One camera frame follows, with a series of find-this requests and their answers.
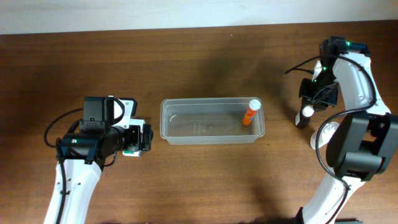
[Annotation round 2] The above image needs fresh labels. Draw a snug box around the small black white-capped bottle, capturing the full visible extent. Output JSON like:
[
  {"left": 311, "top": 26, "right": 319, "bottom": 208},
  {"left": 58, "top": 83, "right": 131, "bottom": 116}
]
[{"left": 295, "top": 105, "right": 315, "bottom": 129}]

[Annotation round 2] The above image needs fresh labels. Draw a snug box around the orange glue stick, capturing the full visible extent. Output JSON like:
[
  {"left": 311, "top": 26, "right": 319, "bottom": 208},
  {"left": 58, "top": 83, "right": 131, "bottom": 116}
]
[{"left": 242, "top": 99, "right": 261, "bottom": 126}]

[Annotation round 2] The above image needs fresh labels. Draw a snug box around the clear plastic container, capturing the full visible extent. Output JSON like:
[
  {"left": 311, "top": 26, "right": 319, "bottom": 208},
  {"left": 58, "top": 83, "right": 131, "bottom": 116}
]
[{"left": 160, "top": 97, "right": 265, "bottom": 145}]

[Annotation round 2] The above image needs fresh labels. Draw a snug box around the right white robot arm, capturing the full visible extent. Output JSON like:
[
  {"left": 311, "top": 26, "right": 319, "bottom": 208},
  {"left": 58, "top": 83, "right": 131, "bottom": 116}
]
[{"left": 295, "top": 36, "right": 397, "bottom": 223}]

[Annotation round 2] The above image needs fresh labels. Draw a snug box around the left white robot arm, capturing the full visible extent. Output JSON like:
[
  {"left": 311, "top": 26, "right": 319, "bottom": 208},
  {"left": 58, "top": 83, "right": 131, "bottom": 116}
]
[{"left": 44, "top": 121, "right": 154, "bottom": 223}]

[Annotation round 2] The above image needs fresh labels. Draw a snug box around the white green medicine box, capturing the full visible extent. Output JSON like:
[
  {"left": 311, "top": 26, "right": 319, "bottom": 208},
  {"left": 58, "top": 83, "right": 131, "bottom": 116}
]
[{"left": 123, "top": 151, "right": 141, "bottom": 157}]

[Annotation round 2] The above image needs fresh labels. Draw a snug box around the white tube bottle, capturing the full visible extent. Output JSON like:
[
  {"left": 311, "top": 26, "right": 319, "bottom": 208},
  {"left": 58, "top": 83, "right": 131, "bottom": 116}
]
[{"left": 310, "top": 122, "right": 340, "bottom": 149}]

